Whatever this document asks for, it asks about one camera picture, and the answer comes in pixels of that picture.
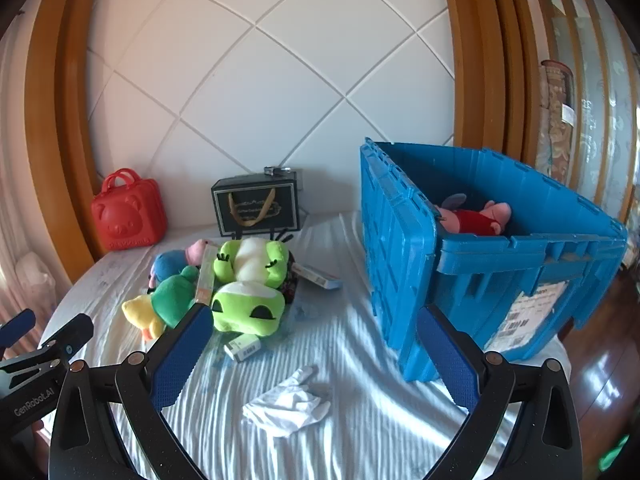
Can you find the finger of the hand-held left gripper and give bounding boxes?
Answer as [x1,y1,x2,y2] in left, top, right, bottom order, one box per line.
[0,309,37,349]
[37,313,95,367]

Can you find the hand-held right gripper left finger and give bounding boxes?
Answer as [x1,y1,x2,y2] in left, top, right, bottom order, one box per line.
[48,304,216,480]

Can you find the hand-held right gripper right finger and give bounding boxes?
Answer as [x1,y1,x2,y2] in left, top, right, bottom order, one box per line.
[416,305,586,480]

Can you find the long white orange medicine box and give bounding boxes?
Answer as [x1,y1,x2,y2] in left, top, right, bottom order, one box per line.
[196,242,219,306]

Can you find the blue plastic storage crate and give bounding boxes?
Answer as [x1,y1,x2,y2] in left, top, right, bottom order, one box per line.
[360,137,628,383]

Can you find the green and yellow duck plush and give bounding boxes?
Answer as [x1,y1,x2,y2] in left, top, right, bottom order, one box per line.
[122,265,202,343]

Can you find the white plastic bag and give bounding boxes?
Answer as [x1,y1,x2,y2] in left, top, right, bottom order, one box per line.
[15,251,56,292]

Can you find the small white green box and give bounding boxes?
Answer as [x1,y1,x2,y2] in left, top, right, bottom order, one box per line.
[223,335,263,363]

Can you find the green frog plush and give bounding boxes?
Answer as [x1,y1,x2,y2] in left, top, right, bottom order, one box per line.
[210,281,287,336]
[213,232,293,289]

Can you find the blue-body pink pig plush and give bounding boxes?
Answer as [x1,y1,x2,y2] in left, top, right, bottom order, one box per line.
[147,239,216,292]

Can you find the white crumpled cloth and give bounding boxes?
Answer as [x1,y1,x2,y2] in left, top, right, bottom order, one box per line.
[242,365,331,433]

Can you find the dark knit hat red stars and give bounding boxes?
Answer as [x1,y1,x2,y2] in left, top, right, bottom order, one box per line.
[280,255,301,306]

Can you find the red bear carry case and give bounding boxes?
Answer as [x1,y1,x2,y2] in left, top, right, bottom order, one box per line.
[91,167,168,252]

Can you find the red-dress pink pig plush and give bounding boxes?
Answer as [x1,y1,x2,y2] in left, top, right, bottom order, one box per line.
[432,192,513,236]

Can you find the long white blue-ended box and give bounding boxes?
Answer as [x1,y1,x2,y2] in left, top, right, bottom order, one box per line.
[292,262,344,291]

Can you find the pale curtain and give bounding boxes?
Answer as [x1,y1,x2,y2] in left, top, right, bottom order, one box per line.
[0,25,32,281]

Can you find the black gift bag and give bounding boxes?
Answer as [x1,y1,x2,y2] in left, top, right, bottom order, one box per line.
[210,170,301,238]

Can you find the wooden padded headboard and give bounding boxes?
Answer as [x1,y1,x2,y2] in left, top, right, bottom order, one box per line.
[22,0,540,267]

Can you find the wooden glass door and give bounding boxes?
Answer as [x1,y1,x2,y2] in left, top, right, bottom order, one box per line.
[527,0,640,228]

